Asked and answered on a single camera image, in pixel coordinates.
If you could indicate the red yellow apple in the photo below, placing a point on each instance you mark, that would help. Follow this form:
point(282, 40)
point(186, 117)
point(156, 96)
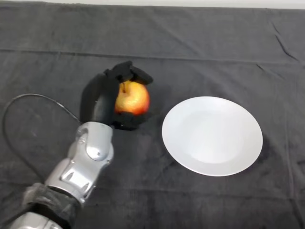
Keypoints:
point(133, 100)

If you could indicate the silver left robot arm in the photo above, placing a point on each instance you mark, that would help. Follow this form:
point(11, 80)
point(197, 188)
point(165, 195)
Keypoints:
point(81, 162)

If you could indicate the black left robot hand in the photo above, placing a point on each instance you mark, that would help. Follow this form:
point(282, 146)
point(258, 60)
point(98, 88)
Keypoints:
point(100, 100)

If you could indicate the black cloth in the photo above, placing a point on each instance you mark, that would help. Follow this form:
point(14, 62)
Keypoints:
point(190, 47)

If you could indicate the white round plate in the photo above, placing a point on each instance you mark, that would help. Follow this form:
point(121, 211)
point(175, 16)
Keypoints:
point(212, 136)

